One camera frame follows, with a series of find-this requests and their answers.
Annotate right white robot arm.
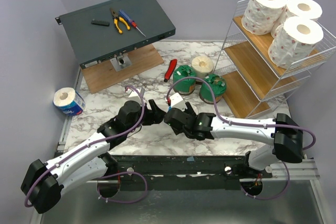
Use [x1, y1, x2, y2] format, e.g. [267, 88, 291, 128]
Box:
[164, 106, 303, 178]

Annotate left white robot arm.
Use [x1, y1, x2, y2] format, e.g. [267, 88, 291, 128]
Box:
[20, 100, 166, 214]

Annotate black bit holder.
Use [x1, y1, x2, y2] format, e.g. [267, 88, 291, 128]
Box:
[91, 19, 110, 27]

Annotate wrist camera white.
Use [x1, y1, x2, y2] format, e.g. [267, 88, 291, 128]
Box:
[127, 87, 145, 104]
[167, 93, 186, 111]

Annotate cream wrapped roll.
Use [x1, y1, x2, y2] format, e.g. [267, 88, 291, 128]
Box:
[191, 56, 214, 79]

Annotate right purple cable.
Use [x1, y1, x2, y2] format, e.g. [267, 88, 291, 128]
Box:
[166, 77, 317, 151]

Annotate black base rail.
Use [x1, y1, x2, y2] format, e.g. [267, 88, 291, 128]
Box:
[97, 155, 272, 197]

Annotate wooden shelf board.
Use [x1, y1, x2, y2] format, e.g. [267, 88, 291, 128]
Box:
[223, 71, 271, 119]
[233, 16, 326, 78]
[224, 41, 300, 100]

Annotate wooden board under chassis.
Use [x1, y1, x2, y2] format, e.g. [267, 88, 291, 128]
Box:
[82, 45, 164, 94]

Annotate floral roll back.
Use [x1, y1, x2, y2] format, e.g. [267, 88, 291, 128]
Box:
[268, 16, 323, 69]

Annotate top wooden shelf board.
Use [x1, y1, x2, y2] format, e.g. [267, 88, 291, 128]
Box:
[233, 16, 326, 78]

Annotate floral roll front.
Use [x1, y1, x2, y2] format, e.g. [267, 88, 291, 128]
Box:
[270, 0, 322, 38]

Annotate dark grey rack chassis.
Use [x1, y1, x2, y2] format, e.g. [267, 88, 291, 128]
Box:
[55, 0, 176, 69]

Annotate yellow handled pliers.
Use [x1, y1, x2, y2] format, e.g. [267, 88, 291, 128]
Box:
[110, 8, 131, 34]

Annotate middle wooden shelf board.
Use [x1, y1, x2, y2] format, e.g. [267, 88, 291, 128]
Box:
[224, 41, 300, 100]

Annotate floral roll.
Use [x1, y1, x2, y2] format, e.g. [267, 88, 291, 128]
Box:
[268, 16, 323, 69]
[241, 0, 287, 35]
[270, 0, 322, 38]

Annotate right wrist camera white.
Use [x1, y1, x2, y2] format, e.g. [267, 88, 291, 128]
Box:
[167, 93, 186, 111]

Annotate white wire shelf rack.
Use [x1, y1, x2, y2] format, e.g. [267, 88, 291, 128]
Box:
[216, 0, 335, 118]

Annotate green wrapped roll left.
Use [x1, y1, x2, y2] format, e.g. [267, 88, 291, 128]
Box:
[173, 65, 196, 95]

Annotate green wrapped roll right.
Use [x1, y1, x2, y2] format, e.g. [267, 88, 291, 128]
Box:
[199, 74, 227, 104]

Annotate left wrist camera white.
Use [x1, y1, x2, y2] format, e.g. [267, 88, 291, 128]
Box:
[127, 87, 145, 104]

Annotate blue wrapped roll far left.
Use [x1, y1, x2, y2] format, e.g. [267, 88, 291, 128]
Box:
[53, 88, 86, 116]

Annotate green wrapped roll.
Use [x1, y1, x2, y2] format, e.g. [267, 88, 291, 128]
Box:
[199, 74, 227, 104]
[173, 65, 196, 95]

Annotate red utility knife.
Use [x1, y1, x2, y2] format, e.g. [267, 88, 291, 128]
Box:
[164, 59, 177, 82]

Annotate blue red screwdriver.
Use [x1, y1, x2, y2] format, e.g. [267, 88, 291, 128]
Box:
[119, 9, 146, 37]

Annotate bottom wooden shelf board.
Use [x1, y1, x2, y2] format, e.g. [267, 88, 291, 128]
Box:
[223, 71, 271, 119]

